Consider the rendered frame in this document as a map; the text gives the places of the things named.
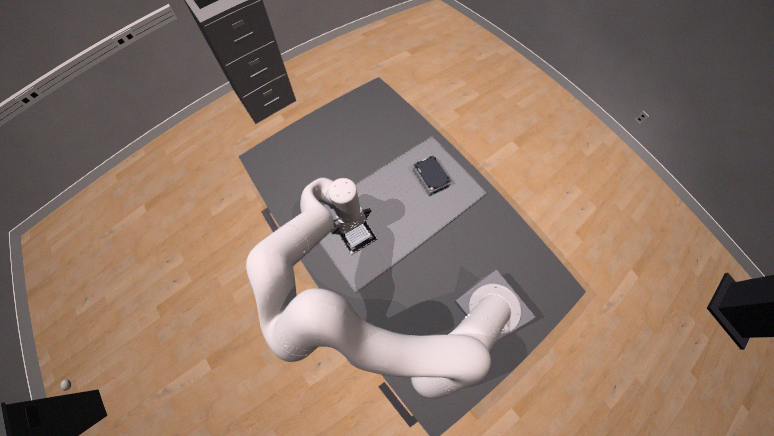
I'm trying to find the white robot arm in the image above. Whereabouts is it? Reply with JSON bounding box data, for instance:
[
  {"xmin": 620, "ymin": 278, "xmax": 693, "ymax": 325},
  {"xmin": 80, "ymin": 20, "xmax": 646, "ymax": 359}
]
[{"xmin": 246, "ymin": 178, "xmax": 522, "ymax": 399}]

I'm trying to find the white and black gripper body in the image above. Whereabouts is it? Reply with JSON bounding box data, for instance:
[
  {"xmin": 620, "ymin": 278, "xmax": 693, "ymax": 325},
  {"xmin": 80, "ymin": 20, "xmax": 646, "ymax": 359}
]
[{"xmin": 337, "ymin": 207, "xmax": 366, "ymax": 234}]

